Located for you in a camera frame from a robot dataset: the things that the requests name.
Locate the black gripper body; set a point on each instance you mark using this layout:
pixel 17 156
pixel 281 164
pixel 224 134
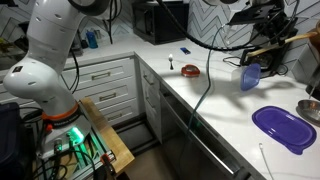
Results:
pixel 281 25

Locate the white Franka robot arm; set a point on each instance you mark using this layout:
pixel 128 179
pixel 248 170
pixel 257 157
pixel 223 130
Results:
pixel 50 40

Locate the metal spoon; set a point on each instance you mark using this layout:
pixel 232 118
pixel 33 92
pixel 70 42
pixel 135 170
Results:
pixel 171 59

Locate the black steel coffee maker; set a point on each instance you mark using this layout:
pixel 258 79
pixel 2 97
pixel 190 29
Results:
pixel 263 61

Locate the brown wooden utensil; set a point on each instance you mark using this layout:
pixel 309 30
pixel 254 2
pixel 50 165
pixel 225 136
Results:
pixel 316 43

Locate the grey utensil holder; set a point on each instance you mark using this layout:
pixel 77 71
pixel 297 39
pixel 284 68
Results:
pixel 308 66

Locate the clear plastic container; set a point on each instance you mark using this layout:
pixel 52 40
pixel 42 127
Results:
pixel 236 79

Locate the metal bowl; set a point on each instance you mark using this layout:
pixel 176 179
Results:
pixel 311 110

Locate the large purple lid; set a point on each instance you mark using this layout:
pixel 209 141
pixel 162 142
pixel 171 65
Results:
pixel 283 128

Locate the small blue flat item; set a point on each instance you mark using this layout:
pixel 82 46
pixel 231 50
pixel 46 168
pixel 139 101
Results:
pixel 185 50

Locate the black microwave oven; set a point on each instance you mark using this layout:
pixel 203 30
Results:
pixel 156 26

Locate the narrow white drawer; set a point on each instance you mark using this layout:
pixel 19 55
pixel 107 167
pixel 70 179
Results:
pixel 154 125
pixel 151 103
pixel 149 80

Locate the dark dishwasher front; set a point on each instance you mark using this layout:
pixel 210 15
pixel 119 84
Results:
pixel 186 150

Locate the wide white drawer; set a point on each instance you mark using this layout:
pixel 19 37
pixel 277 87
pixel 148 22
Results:
pixel 100 74
pixel 108 96
pixel 116 115

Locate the blue bottle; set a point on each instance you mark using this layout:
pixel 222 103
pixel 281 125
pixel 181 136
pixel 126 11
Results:
pixel 91 39

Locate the wooden table top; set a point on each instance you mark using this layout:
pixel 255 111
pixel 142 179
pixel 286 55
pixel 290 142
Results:
pixel 110 133

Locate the red black clamp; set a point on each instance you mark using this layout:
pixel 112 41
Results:
pixel 106 163

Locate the black countertop appliance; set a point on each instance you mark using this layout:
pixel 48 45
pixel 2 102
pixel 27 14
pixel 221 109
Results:
pixel 23 28

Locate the black storage bin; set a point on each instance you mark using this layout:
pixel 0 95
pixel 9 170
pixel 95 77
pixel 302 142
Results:
pixel 8 133

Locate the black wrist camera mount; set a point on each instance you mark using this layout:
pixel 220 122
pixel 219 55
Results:
pixel 253 14

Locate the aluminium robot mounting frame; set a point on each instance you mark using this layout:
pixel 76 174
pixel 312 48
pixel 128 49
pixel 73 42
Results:
pixel 83 163

